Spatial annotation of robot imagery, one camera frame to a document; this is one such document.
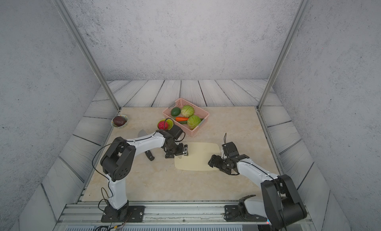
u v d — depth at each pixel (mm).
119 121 1052
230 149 709
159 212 745
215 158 808
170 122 1060
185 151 848
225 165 774
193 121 1016
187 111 1090
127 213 673
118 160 506
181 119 1105
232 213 721
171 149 801
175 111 1136
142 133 1069
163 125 1023
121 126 1048
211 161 821
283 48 874
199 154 983
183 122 1082
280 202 417
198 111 1118
